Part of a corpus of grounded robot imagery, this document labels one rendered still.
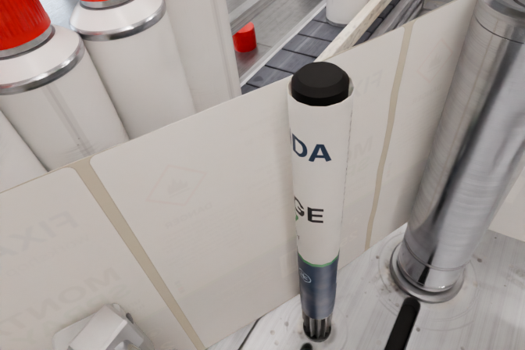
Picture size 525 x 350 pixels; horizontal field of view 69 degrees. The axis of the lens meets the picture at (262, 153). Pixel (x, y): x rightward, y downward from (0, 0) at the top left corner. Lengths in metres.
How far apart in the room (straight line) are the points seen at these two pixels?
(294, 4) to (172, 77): 0.48
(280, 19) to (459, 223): 0.51
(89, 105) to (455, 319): 0.24
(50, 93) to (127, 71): 0.04
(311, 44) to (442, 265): 0.32
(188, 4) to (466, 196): 0.18
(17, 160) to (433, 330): 0.24
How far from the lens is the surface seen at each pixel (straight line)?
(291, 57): 0.46
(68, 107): 0.21
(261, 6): 0.41
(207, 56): 0.26
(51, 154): 0.22
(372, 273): 0.28
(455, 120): 0.17
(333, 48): 0.41
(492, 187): 0.19
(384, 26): 0.53
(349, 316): 0.27
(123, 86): 0.23
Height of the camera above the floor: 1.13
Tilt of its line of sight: 46 degrees down
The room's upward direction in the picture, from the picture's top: 8 degrees counter-clockwise
